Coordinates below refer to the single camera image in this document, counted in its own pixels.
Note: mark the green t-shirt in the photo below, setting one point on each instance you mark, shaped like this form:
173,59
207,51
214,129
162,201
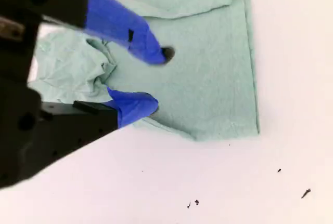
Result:
208,65

